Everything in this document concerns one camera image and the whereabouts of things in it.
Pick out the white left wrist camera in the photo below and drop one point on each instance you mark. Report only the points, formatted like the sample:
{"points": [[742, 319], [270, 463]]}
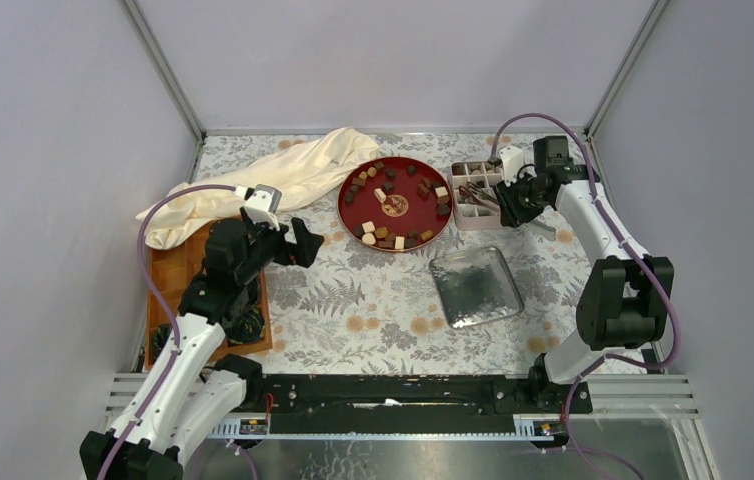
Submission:
{"points": [[260, 204]]}

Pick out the floral table mat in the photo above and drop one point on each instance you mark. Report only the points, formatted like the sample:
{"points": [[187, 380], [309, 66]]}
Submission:
{"points": [[360, 310]]}

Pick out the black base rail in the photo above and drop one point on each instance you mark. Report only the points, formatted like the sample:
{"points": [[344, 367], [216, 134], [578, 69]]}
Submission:
{"points": [[407, 404]]}

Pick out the pink tin with white dividers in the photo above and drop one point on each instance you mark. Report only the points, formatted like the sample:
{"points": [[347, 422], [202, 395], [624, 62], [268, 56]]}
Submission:
{"points": [[467, 216]]}

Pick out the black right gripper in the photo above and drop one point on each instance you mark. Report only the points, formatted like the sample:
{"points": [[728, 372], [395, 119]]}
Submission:
{"points": [[510, 214]]}

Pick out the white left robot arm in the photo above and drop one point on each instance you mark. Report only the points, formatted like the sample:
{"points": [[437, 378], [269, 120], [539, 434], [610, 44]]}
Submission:
{"points": [[158, 432]]}

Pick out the wooden compartment tray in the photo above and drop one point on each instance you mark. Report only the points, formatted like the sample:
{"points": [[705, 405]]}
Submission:
{"points": [[171, 272]]}

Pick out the black paper cup liners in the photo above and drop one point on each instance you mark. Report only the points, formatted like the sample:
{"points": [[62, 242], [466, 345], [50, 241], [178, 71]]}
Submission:
{"points": [[248, 328]]}

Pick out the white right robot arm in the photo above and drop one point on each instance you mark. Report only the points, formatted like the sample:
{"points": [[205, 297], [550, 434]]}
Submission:
{"points": [[624, 304]]}

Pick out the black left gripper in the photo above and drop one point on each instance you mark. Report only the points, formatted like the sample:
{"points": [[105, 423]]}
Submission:
{"points": [[304, 253]]}

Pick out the red round tray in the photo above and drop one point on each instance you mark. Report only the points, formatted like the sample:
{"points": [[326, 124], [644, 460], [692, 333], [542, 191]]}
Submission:
{"points": [[395, 204]]}

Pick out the silver metal tongs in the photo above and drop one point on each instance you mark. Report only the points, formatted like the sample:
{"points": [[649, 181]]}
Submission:
{"points": [[479, 198]]}

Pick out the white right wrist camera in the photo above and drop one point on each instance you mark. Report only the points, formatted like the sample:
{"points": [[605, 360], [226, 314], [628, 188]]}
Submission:
{"points": [[511, 162]]}

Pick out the cream cloth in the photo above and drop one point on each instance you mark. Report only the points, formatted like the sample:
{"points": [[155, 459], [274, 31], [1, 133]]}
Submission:
{"points": [[302, 173]]}

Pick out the silver tin lid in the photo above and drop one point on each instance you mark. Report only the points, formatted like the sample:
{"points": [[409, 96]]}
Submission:
{"points": [[476, 287]]}

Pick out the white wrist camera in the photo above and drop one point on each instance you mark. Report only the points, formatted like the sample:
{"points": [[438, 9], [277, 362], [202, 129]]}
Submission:
{"points": [[511, 162], [260, 204]]}

